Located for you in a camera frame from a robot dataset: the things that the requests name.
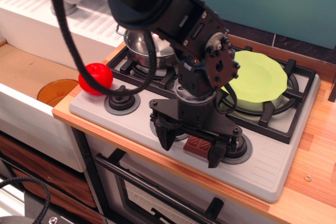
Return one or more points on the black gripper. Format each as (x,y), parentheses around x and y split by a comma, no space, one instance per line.
(173,117)

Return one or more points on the black left stove knob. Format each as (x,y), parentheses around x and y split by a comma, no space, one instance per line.
(122,105)

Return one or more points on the black oven door handle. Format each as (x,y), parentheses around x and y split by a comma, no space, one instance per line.
(112,164)

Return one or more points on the stainless steel pot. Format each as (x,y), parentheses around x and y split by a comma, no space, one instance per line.
(165,54)

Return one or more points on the brown chocolate bar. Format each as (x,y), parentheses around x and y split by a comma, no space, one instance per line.
(197,146)

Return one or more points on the wooden drawer fronts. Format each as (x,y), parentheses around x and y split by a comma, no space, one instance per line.
(70,192)

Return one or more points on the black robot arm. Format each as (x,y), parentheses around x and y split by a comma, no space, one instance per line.
(206,64)

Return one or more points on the black left burner grate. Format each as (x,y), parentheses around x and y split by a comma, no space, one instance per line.
(128,73)

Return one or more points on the black burner grate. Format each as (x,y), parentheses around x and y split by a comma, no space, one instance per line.
(128,73)
(279,118)

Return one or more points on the black right burner grate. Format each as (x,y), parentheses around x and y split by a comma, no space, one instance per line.
(279,118)

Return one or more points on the white toy sink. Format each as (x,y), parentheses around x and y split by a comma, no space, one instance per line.
(33,54)

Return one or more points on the grey toy stove top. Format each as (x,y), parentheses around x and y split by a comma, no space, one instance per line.
(262,175)

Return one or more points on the black middle stove knob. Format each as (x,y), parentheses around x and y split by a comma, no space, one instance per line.
(179,135)

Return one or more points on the black right stove knob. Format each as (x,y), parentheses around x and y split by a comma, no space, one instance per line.
(242,152)

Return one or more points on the red toy apple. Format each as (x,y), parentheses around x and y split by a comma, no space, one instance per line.
(101,73)

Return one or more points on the toy oven door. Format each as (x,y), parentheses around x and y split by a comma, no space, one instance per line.
(145,193)

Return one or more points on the black stove knob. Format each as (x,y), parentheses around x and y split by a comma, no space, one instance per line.
(122,105)
(179,135)
(242,152)

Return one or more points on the light green plate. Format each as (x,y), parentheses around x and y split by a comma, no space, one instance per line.
(260,78)

